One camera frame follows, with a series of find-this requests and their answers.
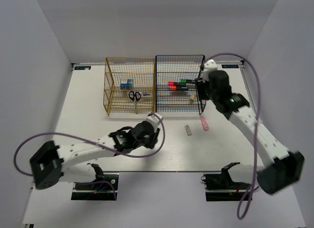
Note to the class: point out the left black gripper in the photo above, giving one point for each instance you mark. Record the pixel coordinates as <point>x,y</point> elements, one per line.
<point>151,144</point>

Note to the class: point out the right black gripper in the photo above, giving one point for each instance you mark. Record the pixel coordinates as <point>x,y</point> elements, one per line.
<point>200,85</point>

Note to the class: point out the green highlighter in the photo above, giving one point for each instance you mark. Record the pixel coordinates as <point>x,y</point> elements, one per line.
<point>187,81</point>

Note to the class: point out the black handled scissors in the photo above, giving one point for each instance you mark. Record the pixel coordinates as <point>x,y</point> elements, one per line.
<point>135,97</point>

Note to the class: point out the pink eraser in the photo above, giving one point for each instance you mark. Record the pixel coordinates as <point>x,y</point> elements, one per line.
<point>204,123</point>

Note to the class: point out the pink highlighter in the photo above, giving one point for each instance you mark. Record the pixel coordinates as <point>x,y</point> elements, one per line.
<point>177,84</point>

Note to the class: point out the white correction tape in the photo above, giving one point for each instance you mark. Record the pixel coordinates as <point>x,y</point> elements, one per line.
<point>188,130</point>

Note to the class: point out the blue tape dispenser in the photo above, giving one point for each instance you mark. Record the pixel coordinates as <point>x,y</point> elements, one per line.
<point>128,85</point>

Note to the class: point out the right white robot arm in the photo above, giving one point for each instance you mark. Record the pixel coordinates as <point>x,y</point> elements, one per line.
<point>281,167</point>

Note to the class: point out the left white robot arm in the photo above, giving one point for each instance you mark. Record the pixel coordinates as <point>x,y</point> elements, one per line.
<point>74,163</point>

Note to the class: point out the right table label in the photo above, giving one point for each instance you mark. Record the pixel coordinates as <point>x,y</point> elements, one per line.
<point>229,66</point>

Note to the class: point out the table label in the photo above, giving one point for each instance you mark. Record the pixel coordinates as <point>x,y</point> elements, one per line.
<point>82,67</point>
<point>229,66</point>

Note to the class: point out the left table label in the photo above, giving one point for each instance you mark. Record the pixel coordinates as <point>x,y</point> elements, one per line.
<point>82,67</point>

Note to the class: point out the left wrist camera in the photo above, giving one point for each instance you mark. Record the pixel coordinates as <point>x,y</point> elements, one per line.
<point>154,119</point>

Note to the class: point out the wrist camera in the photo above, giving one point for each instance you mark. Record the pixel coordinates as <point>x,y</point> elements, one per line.
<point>154,119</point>
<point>208,67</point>

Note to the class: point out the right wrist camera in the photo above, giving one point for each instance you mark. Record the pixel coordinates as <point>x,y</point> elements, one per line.
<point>208,67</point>

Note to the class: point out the black wire shelf rack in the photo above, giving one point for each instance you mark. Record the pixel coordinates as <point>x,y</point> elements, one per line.
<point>173,68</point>

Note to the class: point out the gold wire shelf rack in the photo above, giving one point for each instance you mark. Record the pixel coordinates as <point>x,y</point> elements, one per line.
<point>117,69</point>

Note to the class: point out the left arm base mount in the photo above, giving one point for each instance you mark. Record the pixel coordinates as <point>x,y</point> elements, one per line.
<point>97,192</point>

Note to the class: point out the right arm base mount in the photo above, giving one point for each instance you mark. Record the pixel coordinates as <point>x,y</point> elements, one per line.
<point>218,189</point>

